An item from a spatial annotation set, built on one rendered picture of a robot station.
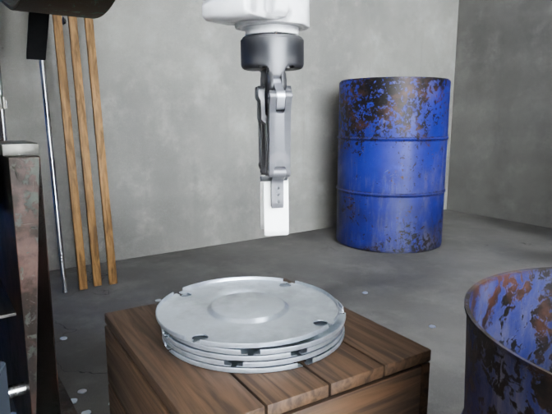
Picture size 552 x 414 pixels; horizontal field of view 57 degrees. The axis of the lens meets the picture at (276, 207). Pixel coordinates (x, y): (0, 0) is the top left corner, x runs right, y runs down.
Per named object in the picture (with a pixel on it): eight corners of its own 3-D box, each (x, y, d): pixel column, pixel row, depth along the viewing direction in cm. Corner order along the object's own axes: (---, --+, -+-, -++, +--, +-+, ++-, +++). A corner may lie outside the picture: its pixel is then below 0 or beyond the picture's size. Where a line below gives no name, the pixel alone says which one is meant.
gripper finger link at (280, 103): (283, 71, 60) (291, 59, 55) (284, 116, 60) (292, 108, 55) (263, 71, 60) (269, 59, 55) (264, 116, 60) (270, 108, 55)
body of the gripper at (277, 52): (310, 29, 56) (310, 115, 58) (296, 40, 65) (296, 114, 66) (243, 29, 55) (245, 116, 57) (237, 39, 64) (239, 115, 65)
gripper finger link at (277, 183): (282, 164, 61) (286, 167, 58) (282, 206, 62) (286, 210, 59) (269, 164, 61) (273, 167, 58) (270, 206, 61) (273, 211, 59)
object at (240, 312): (224, 272, 101) (224, 268, 101) (364, 296, 87) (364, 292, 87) (115, 323, 76) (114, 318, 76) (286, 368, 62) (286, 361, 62)
